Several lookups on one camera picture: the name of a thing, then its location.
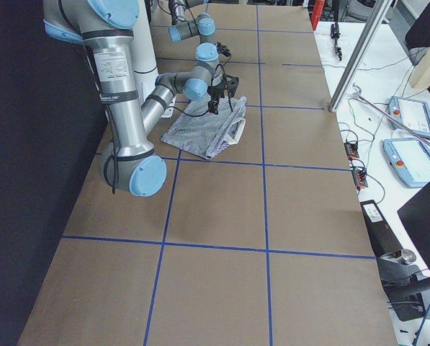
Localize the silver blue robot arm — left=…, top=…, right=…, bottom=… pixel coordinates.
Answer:
left=169, top=1, right=231, bottom=59
left=43, top=1, right=238, bottom=197

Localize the lower blue teach pendant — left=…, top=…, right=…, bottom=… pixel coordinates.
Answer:
left=382, top=138, right=430, bottom=188

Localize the black box with label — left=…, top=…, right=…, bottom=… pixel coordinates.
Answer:
left=360, top=200, right=403, bottom=257

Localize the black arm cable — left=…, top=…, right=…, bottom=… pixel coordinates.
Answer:
left=104, top=63, right=236, bottom=195

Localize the aluminium frame post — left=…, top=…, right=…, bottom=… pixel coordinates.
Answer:
left=328, top=0, right=392, bottom=112

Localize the navy white striped polo shirt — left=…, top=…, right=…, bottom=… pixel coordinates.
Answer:
left=161, top=94, right=248, bottom=160

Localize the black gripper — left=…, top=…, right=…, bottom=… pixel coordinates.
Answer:
left=207, top=74, right=239, bottom=115
left=216, top=42, right=231, bottom=57

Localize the orange black connector strip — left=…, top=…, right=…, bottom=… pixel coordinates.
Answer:
left=344, top=141, right=368, bottom=191

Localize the upper blue teach pendant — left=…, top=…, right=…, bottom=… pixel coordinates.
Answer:
left=388, top=96, right=430, bottom=139

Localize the blue teach pendant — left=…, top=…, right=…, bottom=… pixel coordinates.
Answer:
left=382, top=138, right=430, bottom=188
left=388, top=96, right=430, bottom=139

